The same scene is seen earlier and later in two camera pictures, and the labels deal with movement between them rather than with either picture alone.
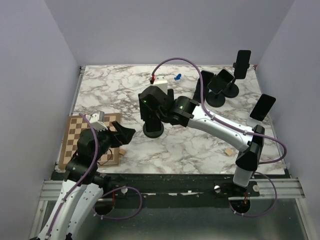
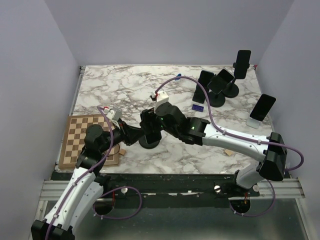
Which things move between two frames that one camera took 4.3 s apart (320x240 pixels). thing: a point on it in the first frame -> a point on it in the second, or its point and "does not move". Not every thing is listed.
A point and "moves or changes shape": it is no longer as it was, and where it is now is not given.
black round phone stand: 215,100 does not move
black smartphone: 152,125 moves or changes shape
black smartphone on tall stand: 242,64 does not move
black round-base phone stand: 155,134 moves or changes shape
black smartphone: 220,81 does not move
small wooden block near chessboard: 122,151 does not move
